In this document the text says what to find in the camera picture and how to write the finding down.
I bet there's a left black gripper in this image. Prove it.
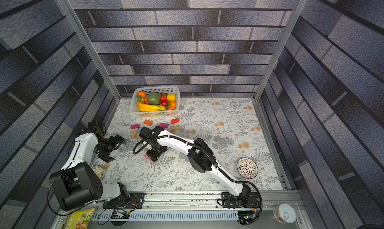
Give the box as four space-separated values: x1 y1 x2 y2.
97 133 127 161

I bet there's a natural wood block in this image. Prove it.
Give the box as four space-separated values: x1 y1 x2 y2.
171 126 183 131

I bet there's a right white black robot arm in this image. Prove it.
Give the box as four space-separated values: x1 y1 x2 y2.
133 126 263 209

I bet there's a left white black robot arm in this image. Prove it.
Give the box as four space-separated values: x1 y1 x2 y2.
50 121 131 212

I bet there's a pink block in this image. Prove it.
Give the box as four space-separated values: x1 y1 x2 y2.
144 154 152 162

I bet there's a patterned ceramic bowl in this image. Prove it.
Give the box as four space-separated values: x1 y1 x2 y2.
92 165 105 180

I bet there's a wood block near blue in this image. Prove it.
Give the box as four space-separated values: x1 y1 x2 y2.
131 128 141 140

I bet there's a magenta block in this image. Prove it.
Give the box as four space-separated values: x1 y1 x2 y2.
159 123 169 129

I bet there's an orange block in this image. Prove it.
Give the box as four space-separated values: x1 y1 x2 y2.
144 120 153 126

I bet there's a purple block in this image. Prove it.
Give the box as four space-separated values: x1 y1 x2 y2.
131 124 141 130

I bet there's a red block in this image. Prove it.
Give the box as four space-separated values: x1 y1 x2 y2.
171 118 180 125

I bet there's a yellow toy banana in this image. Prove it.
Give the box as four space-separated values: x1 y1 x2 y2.
137 101 166 112

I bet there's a green toy mango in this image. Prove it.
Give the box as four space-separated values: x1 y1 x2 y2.
147 93 161 105

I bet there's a yellow toy pepper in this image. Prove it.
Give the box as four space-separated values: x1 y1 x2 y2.
167 94 176 102

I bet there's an orange toy fruit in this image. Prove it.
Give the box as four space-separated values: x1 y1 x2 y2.
137 92 146 98

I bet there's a white plastic basket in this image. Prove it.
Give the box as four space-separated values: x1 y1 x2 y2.
131 86 181 118

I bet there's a green snack bag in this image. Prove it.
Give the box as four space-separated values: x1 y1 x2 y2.
61 208 95 229

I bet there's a white perforated bowl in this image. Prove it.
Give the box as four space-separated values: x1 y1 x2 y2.
237 158 259 179

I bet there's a white lidded cup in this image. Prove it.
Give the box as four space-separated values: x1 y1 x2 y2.
273 204 297 224

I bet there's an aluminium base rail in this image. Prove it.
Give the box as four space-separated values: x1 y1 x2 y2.
88 191 313 229

